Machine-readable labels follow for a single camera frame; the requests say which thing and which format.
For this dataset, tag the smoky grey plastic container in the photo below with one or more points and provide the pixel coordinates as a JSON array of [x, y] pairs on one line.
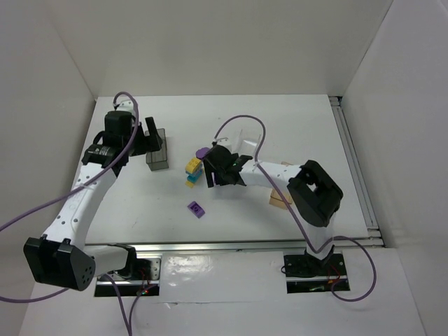
[[158, 160]]

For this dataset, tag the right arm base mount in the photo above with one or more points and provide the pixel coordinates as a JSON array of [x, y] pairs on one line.
[[304, 275]]

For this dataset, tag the aluminium rail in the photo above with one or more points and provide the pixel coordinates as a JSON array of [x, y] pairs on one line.
[[196, 247], [374, 232]]

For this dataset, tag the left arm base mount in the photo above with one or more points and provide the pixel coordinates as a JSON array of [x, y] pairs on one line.
[[144, 280]]

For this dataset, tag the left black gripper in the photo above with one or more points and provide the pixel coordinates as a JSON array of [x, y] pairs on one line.
[[144, 141]]

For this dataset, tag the teal lego figure piece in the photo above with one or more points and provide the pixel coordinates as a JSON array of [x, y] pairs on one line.
[[193, 178]]

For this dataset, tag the yellow lego brick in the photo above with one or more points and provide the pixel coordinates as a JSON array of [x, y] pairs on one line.
[[193, 165]]

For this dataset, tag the aluminium rail right side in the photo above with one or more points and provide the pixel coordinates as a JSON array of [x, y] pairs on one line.
[[374, 232]]

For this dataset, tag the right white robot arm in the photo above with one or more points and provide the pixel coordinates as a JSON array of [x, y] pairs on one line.
[[316, 196]]

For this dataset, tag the clear plastic container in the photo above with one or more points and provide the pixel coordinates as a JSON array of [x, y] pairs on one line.
[[245, 142]]

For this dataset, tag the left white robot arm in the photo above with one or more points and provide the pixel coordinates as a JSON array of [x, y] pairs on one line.
[[60, 256]]

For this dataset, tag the purple rounded lego brick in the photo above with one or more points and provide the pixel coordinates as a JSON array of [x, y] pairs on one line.
[[200, 153]]

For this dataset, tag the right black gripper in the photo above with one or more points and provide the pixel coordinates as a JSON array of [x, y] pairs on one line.
[[215, 171]]

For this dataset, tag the purple sloped lego brick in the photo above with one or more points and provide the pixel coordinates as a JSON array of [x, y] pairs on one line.
[[196, 209]]

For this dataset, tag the orange tinted plastic container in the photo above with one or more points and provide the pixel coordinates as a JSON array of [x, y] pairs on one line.
[[276, 200]]

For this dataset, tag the aluminium rail front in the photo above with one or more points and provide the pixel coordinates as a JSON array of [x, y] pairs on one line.
[[196, 247]]

